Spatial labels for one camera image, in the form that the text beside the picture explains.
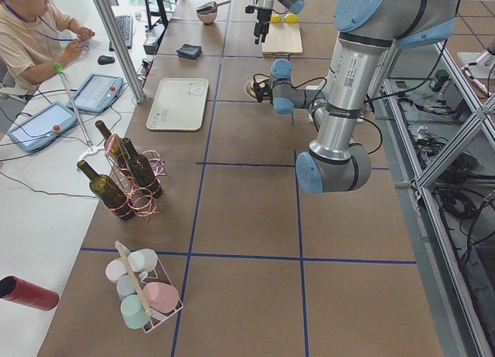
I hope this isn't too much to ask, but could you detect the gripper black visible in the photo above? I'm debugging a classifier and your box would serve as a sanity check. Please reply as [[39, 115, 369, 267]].
[[252, 74, 272, 103], [244, 5, 271, 45]]

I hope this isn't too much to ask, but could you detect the white round plate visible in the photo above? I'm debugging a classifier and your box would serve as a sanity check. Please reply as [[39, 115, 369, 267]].
[[244, 77, 256, 100]]

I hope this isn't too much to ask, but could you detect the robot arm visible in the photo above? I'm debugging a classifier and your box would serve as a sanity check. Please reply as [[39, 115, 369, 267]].
[[269, 0, 460, 194], [245, 0, 305, 45]]

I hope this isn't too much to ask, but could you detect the white bear serving tray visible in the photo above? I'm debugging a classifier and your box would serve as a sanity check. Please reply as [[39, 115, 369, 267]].
[[146, 78, 209, 131]]

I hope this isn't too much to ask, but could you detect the wooden cutting board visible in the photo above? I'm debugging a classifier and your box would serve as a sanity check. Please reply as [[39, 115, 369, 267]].
[[261, 22, 303, 56]]

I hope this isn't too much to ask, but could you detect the yellow lemon near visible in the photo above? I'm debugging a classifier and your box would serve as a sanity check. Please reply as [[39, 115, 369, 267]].
[[270, 13, 282, 23]]

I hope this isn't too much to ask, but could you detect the yellow lemon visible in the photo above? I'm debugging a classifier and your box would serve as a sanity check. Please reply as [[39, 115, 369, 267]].
[[283, 13, 298, 24], [270, 13, 282, 23]]

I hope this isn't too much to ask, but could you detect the yellow lemon far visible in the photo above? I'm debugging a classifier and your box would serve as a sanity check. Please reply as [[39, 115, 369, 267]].
[[283, 13, 298, 24]]

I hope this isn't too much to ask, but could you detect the pink bowl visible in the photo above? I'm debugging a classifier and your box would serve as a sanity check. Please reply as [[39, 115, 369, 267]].
[[196, 8, 217, 25]]

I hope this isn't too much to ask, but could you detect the metal scoop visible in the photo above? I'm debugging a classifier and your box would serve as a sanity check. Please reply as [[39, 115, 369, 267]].
[[196, 0, 231, 15]]

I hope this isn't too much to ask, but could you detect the folded grey cloth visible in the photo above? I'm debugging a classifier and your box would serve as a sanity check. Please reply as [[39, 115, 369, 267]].
[[176, 43, 202, 60]]

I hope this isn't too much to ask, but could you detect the black keyboard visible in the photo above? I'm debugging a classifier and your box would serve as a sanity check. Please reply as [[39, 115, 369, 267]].
[[114, 15, 134, 49]]

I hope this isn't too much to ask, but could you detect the dark wine bottle lower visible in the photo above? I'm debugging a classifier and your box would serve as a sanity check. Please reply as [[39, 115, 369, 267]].
[[122, 138, 162, 198]]

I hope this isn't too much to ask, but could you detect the dark wine bottle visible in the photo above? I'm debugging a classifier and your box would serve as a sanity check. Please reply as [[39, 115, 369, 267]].
[[122, 138, 162, 198], [95, 120, 131, 176], [77, 160, 135, 220]]

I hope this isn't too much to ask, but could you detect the black computer mouse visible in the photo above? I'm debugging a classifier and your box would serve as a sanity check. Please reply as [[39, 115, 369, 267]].
[[97, 55, 115, 66]]

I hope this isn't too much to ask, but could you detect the teach pendant far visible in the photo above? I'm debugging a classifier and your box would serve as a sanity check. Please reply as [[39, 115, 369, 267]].
[[73, 73, 124, 114]]

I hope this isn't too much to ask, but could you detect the teach pendant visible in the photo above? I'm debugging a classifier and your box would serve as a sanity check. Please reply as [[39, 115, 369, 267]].
[[73, 73, 124, 114], [7, 102, 77, 152]]

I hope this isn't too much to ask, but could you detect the dark wine bottle upper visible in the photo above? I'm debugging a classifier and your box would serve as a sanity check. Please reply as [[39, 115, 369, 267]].
[[77, 160, 135, 220]]

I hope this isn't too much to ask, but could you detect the metal rod green tip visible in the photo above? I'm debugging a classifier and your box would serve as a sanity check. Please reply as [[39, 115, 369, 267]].
[[54, 62, 104, 161]]

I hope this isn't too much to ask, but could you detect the white cup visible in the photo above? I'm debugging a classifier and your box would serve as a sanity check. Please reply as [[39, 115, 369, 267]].
[[128, 248, 158, 272]]

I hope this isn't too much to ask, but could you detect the teach pendant near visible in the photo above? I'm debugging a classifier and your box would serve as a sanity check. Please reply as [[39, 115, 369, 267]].
[[7, 102, 77, 152]]

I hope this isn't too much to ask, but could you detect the seated person beige shirt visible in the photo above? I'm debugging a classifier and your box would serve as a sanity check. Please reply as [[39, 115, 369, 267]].
[[1, 0, 94, 95]]

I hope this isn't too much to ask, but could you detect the pale pink cup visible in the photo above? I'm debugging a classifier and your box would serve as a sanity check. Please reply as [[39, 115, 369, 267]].
[[105, 258, 128, 284]]

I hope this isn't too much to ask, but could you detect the grey cup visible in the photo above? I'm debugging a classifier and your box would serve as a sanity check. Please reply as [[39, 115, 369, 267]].
[[116, 275, 136, 301]]

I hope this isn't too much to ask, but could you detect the mint green cup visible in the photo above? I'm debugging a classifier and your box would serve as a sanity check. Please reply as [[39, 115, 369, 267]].
[[120, 294, 150, 329]]

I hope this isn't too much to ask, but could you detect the red cylinder bottle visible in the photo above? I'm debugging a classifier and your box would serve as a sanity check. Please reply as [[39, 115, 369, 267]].
[[1, 276, 60, 311]]

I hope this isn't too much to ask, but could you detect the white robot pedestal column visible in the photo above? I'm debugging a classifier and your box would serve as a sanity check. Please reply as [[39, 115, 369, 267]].
[[308, 65, 336, 128]]

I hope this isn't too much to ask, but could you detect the aluminium frame post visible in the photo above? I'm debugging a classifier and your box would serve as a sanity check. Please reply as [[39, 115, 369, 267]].
[[93, 0, 145, 104]]

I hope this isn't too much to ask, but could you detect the copper wire bottle rack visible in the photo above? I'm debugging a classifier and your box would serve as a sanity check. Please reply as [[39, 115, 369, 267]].
[[104, 134, 166, 219]]

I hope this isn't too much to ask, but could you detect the white wire cup rack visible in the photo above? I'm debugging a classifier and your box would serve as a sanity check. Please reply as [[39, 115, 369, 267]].
[[106, 241, 183, 333]]

